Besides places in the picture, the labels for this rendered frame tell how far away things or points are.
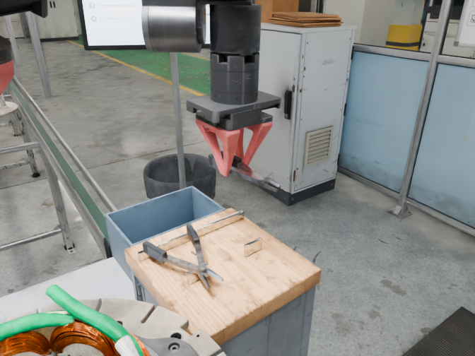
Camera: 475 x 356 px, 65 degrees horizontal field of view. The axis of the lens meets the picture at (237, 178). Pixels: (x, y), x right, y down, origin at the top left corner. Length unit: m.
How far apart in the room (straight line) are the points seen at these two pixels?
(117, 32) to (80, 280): 0.71
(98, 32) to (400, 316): 1.75
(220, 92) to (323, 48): 2.09
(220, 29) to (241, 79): 0.06
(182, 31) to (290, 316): 0.37
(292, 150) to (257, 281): 2.12
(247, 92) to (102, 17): 0.86
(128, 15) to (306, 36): 1.37
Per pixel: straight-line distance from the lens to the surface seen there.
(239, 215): 0.59
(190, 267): 0.47
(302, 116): 2.50
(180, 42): 0.43
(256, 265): 0.51
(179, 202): 0.70
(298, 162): 2.61
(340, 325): 1.93
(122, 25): 1.24
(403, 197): 2.79
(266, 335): 0.52
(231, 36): 0.42
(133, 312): 0.42
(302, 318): 0.56
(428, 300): 2.20
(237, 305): 0.46
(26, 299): 0.99
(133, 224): 0.68
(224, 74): 0.43
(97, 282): 0.97
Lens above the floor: 1.39
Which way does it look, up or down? 26 degrees down
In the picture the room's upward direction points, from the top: straight up
